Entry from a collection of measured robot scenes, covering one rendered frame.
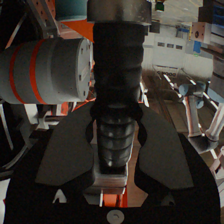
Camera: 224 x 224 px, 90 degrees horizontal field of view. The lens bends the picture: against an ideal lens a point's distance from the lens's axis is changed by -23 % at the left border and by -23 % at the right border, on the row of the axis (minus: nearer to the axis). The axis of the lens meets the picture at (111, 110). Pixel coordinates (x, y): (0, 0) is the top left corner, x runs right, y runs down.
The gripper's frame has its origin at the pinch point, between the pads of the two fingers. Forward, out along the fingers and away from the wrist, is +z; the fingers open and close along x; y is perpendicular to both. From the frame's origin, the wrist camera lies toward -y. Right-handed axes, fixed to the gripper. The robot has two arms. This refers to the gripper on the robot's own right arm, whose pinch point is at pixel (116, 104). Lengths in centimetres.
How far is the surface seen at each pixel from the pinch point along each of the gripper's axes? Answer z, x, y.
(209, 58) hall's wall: 1278, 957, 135
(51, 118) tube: 19.2, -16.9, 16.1
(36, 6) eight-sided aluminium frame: 32.5, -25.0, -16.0
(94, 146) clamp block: 1.8, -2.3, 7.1
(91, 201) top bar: -3.5, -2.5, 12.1
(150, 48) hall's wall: 1309, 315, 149
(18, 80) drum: 10.0, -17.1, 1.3
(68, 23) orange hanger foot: 68, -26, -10
